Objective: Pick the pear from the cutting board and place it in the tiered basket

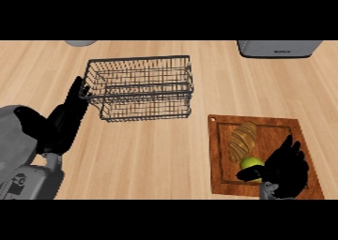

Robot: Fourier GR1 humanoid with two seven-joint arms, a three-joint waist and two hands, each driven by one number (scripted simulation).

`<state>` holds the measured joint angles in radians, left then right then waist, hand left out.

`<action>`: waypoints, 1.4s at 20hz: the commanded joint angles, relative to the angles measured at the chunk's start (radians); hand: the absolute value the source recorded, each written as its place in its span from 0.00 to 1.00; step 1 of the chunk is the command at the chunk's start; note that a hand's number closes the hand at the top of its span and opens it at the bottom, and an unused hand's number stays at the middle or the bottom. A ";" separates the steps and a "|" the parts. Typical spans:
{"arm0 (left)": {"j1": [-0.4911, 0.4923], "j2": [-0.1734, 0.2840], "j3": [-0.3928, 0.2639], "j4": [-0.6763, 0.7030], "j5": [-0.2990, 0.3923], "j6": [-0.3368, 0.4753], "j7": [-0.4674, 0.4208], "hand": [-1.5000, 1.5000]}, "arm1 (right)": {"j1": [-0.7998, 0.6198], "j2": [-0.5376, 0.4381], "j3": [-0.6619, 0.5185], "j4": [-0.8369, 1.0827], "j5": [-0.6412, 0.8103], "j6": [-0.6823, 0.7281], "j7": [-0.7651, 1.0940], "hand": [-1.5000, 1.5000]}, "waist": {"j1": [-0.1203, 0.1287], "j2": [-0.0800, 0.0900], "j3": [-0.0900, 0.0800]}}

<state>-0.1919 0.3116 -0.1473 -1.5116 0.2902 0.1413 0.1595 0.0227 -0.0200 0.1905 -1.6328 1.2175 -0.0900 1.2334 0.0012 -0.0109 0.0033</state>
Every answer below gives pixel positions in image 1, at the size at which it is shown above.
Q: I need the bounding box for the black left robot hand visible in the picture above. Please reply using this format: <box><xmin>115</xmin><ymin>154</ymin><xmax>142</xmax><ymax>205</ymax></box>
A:
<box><xmin>12</xmin><ymin>75</ymin><xmax>92</xmax><ymax>156</ymax></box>

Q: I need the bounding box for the green pear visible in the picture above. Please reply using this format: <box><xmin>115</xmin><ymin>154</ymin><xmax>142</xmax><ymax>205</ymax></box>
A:
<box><xmin>239</xmin><ymin>156</ymin><xmax>266</xmax><ymax>184</ymax></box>

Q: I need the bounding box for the brown croissant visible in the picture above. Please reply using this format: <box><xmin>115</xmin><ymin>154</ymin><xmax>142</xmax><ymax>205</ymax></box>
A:
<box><xmin>229</xmin><ymin>121</ymin><xmax>260</xmax><ymax>163</ymax></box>

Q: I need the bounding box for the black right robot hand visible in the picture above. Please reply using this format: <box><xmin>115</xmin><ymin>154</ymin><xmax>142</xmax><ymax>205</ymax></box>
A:
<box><xmin>236</xmin><ymin>134</ymin><xmax>310</xmax><ymax>200</ymax></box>

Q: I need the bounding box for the grey round object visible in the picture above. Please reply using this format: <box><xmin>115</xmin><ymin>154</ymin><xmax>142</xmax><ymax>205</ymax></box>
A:
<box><xmin>65</xmin><ymin>40</ymin><xmax>99</xmax><ymax>48</ymax></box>

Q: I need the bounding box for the brown wooden cutting board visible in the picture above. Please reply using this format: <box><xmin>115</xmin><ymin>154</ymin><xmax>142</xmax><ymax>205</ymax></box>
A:
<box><xmin>207</xmin><ymin>113</ymin><xmax>326</xmax><ymax>201</ymax></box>

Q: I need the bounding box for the grey appliance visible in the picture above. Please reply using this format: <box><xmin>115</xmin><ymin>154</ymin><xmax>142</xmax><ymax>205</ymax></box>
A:
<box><xmin>236</xmin><ymin>40</ymin><xmax>325</xmax><ymax>59</ymax></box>

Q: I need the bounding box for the dark wire tiered basket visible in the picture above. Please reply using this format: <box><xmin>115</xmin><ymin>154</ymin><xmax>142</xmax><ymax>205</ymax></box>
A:
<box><xmin>78</xmin><ymin>54</ymin><xmax>195</xmax><ymax>123</ymax></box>

